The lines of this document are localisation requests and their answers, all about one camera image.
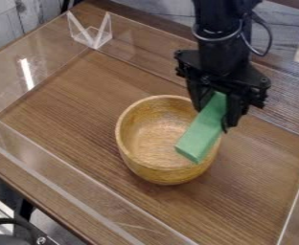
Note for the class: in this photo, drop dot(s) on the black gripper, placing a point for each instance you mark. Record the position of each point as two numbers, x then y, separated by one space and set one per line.
219 67

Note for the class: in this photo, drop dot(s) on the green rectangular block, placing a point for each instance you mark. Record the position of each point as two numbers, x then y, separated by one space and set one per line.
203 131

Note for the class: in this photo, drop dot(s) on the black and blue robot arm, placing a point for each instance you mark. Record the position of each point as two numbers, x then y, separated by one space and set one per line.
226 16

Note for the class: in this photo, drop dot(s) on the brown wooden bowl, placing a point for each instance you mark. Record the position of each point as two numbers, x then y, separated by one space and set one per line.
147 131

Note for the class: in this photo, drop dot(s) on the clear acrylic corner bracket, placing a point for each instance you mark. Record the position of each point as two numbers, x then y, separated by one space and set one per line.
92 37

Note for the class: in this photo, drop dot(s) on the clear acrylic barrier wall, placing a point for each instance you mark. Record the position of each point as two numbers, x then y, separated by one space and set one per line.
63 94

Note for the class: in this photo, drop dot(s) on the black table leg bracket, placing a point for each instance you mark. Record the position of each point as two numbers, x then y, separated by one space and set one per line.
27 231

